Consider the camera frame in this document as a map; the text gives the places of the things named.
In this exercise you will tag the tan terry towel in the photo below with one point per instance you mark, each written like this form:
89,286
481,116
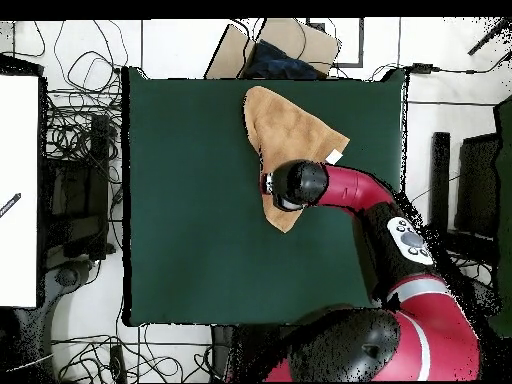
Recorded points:
288,128

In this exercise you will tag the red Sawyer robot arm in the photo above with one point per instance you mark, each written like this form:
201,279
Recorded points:
356,188

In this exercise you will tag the white flat panel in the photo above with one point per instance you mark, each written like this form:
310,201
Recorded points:
18,180

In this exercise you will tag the dark green table cloth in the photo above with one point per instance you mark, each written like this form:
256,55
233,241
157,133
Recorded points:
180,240

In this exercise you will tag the dark blue garment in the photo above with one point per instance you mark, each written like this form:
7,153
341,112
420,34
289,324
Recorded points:
276,64

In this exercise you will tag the open cardboard box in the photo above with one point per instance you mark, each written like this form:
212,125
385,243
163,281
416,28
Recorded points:
296,36

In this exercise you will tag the black upright bar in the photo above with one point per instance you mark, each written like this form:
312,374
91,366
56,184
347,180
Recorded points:
440,168

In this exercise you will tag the black chair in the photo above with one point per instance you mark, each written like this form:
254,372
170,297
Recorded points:
76,192
478,188

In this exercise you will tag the black power adapter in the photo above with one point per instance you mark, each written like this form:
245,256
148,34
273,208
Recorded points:
422,68

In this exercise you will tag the grey wheeled chair base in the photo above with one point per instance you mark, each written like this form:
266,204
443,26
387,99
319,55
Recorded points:
64,280

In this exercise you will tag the black power strip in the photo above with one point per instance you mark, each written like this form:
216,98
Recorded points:
118,364

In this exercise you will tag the green cloth draped stand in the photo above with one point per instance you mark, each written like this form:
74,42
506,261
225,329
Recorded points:
504,200

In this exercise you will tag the black wheeled chair base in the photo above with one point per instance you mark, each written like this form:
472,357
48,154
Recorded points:
486,300

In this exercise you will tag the black slanted pole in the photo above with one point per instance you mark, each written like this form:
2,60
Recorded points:
490,36

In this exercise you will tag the dark rectangular frame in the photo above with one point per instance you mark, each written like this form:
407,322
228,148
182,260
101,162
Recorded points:
352,64

